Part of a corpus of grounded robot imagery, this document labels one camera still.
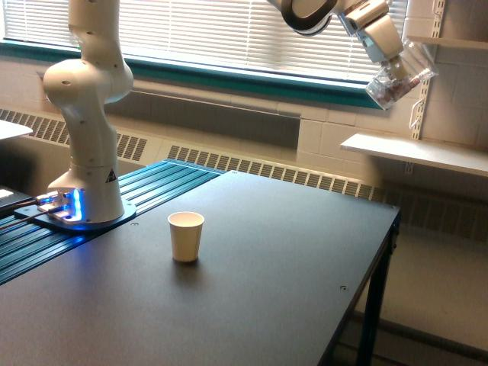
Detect white shelf rail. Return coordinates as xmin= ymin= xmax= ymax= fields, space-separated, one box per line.
xmin=409 ymin=0 xmax=446 ymax=140

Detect black table leg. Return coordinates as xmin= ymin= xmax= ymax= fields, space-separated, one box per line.
xmin=355 ymin=214 xmax=401 ymax=365

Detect white window blinds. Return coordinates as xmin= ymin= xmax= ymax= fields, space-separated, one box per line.
xmin=2 ymin=0 xmax=408 ymax=85

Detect white paper cup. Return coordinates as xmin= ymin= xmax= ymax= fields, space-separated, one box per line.
xmin=168 ymin=211 xmax=204 ymax=262

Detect clear plastic cup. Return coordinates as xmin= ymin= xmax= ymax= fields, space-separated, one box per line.
xmin=365 ymin=40 xmax=438 ymax=110

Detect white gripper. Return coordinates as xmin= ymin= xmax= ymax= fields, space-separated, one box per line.
xmin=345 ymin=7 xmax=409 ymax=80

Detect white desk edge left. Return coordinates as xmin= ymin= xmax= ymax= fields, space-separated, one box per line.
xmin=0 ymin=120 xmax=33 ymax=140

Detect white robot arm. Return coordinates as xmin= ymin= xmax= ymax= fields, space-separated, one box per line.
xmin=40 ymin=1 xmax=407 ymax=226

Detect white wall shelf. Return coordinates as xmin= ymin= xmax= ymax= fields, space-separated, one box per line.
xmin=340 ymin=133 xmax=487 ymax=177
xmin=408 ymin=36 xmax=488 ymax=50

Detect pink candy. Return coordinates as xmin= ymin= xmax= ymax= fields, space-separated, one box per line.
xmin=382 ymin=88 xmax=397 ymax=104
xmin=408 ymin=75 xmax=423 ymax=88

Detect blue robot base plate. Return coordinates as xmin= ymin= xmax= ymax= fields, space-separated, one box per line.
xmin=33 ymin=200 xmax=136 ymax=233

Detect black cables at base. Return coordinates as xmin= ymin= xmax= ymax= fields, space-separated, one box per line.
xmin=0 ymin=194 xmax=50 ymax=230

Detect upper white wall shelf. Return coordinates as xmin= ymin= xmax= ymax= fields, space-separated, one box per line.
xmin=408 ymin=36 xmax=488 ymax=50

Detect baseboard heater grille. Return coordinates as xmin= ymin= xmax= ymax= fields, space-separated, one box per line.
xmin=0 ymin=108 xmax=488 ymax=241

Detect lower white wall shelf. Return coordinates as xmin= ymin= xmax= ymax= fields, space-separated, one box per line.
xmin=340 ymin=133 xmax=487 ymax=177

